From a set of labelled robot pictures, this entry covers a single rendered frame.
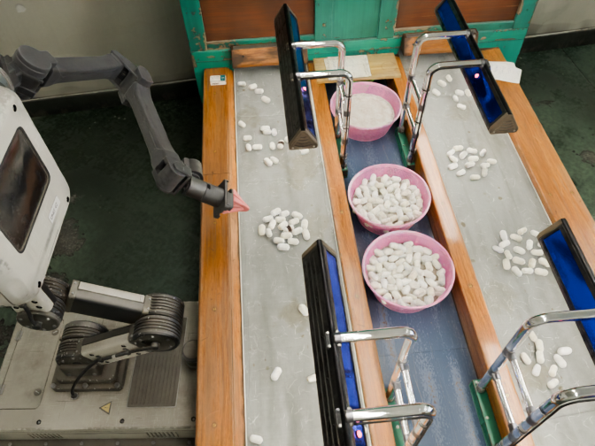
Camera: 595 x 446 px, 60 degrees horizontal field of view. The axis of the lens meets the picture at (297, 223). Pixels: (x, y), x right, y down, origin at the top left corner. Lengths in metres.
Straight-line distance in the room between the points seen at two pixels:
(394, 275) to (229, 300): 0.48
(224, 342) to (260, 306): 0.15
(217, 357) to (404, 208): 0.75
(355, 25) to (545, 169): 0.89
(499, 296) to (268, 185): 0.80
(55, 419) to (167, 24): 2.06
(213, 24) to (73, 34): 1.18
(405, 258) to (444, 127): 0.60
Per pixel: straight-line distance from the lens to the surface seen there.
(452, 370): 1.54
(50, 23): 3.12
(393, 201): 1.72
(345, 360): 1.06
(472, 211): 1.76
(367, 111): 2.04
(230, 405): 1.37
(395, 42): 2.25
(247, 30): 2.14
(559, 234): 1.32
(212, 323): 1.46
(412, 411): 1.00
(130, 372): 1.79
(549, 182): 1.90
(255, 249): 1.60
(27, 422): 1.85
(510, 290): 1.62
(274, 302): 1.50
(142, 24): 3.07
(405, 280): 1.56
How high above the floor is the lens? 2.06
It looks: 53 degrees down
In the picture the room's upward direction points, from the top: 2 degrees counter-clockwise
